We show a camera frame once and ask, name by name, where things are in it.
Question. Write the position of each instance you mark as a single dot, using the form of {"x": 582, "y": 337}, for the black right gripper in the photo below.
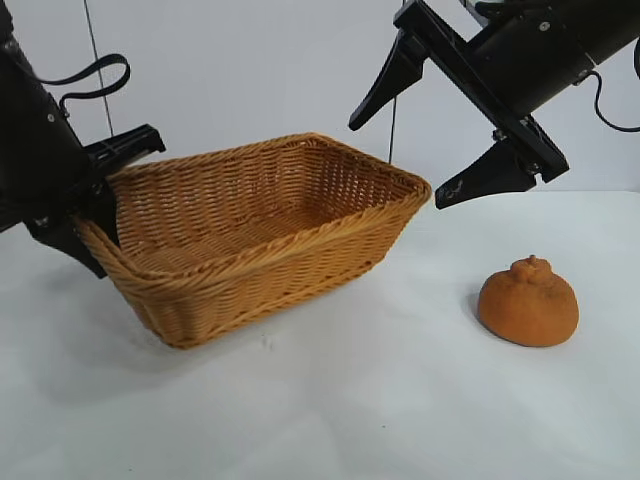
{"x": 530, "y": 65}

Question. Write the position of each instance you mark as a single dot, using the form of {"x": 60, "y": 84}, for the tan woven wicker basket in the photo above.
{"x": 250, "y": 225}

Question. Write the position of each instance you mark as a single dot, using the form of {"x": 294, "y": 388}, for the knobbly orange fruit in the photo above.
{"x": 525, "y": 310}

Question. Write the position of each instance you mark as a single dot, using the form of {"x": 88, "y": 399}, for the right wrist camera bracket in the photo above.
{"x": 500, "y": 7}

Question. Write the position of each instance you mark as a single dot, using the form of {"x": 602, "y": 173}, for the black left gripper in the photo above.
{"x": 45, "y": 165}

